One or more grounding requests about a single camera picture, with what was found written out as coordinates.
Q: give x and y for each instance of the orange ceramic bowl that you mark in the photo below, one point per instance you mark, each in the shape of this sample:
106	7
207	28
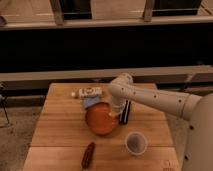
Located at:
98	119

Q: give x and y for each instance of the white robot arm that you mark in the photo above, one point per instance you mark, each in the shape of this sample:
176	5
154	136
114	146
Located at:
197	110

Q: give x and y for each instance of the blue sponge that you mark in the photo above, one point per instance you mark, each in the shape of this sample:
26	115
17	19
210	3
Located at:
88	102

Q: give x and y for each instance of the black white striped box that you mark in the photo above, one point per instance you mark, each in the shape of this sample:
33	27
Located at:
123	120

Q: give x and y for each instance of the grey metal railing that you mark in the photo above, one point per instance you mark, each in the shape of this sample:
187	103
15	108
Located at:
54	14

